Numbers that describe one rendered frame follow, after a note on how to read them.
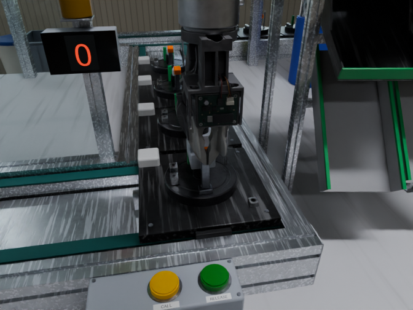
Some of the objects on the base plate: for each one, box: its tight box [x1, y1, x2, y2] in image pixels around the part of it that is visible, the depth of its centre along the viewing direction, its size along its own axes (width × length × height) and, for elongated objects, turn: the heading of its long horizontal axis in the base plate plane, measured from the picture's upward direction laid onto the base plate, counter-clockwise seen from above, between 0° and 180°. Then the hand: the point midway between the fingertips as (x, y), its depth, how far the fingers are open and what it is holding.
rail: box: [0, 225, 324, 310], centre depth 50 cm, size 6×89×11 cm, turn 100°
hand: (206, 154), depth 53 cm, fingers closed
